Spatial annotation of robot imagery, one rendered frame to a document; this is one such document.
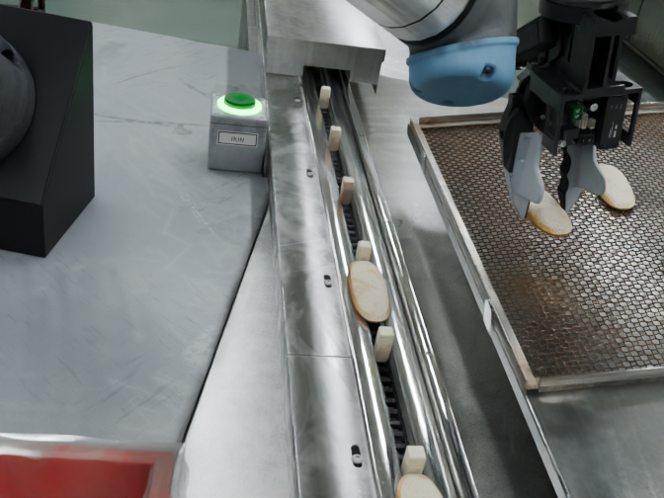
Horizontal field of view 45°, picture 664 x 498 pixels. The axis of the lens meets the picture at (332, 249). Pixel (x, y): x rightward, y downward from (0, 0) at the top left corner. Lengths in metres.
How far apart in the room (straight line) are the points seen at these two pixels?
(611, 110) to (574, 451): 0.27
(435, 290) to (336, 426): 0.29
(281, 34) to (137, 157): 0.32
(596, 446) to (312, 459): 0.21
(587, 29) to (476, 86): 0.13
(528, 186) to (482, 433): 0.22
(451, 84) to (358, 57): 0.68
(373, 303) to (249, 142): 0.33
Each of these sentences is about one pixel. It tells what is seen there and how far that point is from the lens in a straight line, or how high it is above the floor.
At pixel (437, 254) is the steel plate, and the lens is 0.93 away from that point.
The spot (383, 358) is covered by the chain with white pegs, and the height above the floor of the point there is 0.84.
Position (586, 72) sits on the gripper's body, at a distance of 0.66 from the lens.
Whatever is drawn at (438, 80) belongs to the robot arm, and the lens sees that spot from 0.55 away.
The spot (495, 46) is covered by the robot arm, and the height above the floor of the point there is 1.14.
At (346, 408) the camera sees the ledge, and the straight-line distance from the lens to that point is 0.64.
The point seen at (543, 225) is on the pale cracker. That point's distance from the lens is 0.76.
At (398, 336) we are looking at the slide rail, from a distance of 0.74.
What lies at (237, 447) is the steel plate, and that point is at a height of 0.82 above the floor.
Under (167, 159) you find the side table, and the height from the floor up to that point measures 0.82.
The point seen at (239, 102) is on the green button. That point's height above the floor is 0.91.
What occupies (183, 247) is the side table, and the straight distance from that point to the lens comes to 0.87.
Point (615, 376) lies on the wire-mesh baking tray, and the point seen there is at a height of 0.91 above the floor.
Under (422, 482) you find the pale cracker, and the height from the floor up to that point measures 0.86.
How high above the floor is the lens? 1.30
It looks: 32 degrees down
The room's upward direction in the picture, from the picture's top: 10 degrees clockwise
